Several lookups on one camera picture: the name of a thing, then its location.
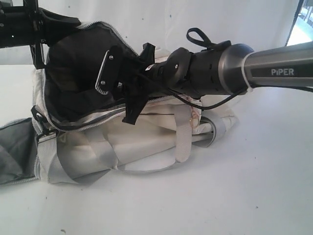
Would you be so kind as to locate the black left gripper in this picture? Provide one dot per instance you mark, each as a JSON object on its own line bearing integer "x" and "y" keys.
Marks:
{"x": 27, "y": 25}

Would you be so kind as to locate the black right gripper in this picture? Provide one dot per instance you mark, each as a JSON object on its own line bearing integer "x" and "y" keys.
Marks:
{"x": 135, "y": 82}

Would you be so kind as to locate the white canvas duffel bag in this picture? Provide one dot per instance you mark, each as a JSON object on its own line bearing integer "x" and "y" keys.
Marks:
{"x": 76, "y": 134}

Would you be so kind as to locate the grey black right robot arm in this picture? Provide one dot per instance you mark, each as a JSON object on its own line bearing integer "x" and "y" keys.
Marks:
{"x": 227, "y": 70}

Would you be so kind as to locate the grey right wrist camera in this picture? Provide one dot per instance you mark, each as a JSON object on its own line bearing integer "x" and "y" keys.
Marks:
{"x": 107, "y": 79}

